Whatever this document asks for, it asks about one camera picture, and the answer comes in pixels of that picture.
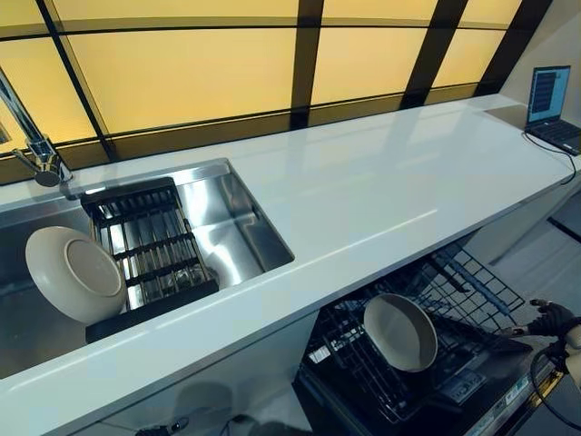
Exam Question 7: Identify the black built-in dishwasher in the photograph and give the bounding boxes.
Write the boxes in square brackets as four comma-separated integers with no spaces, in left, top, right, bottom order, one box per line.
[292,226,581,436]

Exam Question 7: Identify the black sink drying rack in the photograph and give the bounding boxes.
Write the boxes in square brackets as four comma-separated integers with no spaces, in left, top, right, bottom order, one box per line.
[80,176,221,344]

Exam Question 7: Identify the steel sink drain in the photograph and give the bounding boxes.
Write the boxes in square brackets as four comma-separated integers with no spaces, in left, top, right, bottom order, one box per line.
[170,265,215,285]

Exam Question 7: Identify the chrome kitchen faucet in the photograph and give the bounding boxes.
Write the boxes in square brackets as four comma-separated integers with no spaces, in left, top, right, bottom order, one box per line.
[0,67,81,202]

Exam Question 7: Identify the cream ceramic plate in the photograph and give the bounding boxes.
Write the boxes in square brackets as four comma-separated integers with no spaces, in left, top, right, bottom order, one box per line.
[25,225,129,325]
[363,292,439,374]

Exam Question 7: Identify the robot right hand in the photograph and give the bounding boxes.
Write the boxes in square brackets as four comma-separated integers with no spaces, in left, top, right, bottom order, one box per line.
[506,297,581,340]

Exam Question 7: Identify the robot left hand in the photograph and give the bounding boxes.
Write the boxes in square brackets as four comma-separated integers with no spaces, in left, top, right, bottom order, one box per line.
[134,417,192,436]

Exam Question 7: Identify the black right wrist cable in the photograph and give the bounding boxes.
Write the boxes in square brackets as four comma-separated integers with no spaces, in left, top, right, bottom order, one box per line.
[527,339,581,420]

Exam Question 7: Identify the black laptop cable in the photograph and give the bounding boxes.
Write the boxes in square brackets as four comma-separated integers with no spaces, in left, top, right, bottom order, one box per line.
[523,131,578,187]

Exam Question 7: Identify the stainless steel sink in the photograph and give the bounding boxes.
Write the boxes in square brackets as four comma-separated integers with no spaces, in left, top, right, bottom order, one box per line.
[0,157,297,381]

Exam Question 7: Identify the open dark laptop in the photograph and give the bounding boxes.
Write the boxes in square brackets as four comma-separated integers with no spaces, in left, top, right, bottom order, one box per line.
[523,64,581,157]

